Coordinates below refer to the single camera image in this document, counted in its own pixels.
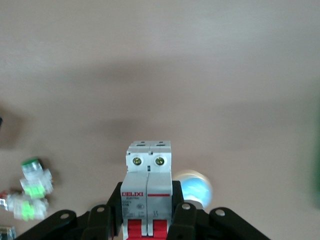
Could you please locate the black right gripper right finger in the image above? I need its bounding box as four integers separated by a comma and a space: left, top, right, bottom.
166, 180, 198, 240

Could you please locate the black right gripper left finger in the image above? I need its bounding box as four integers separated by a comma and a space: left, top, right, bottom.
81, 181, 123, 240

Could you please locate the white red circuit breaker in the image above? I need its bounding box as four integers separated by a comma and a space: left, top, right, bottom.
120, 140, 174, 238

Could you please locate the blue white dome bell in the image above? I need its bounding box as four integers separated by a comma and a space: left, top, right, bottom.
172, 169, 214, 209

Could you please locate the green plastic tray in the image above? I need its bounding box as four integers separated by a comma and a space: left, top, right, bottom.
311, 97, 320, 208

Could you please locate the red indicator lamp switch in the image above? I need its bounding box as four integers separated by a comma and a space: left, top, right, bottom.
0, 189, 50, 222

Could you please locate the green pushbutton switch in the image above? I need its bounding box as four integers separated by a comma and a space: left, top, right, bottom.
19, 156, 55, 198

